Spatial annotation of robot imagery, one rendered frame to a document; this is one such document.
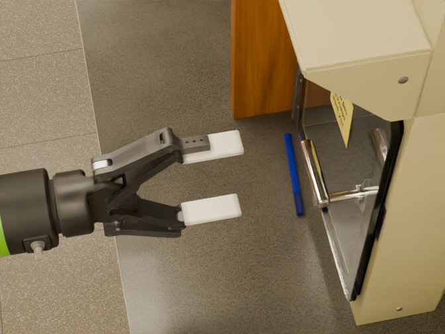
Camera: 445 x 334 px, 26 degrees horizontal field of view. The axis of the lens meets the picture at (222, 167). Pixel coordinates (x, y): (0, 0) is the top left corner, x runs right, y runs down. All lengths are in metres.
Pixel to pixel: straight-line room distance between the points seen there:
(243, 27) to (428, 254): 0.40
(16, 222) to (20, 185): 0.04
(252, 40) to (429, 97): 0.50
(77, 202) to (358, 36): 0.39
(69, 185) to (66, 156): 1.53
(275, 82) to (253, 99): 0.05
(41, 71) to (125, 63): 1.25
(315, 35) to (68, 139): 1.85
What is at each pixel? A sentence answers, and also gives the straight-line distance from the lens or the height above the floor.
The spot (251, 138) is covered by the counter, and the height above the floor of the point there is 0.94.
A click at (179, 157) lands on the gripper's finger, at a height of 1.28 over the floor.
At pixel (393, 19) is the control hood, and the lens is 0.86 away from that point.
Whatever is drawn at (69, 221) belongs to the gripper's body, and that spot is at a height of 1.22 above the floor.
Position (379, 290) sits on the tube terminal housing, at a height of 1.04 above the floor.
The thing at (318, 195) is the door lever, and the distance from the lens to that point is 1.10.
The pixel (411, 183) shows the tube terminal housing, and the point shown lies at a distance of 1.03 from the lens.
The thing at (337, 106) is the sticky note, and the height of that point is 1.23.
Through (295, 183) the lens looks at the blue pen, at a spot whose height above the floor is 0.95.
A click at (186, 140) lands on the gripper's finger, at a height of 1.28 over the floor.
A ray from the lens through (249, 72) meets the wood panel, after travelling 1.41.
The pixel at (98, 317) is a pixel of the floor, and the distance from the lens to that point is 2.37.
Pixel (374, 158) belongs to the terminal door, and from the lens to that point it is 1.02.
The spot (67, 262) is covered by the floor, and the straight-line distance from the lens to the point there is 2.45.
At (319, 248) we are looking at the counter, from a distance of 1.38.
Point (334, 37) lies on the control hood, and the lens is 0.84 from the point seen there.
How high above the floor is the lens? 2.14
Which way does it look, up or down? 57 degrees down
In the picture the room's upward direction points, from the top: straight up
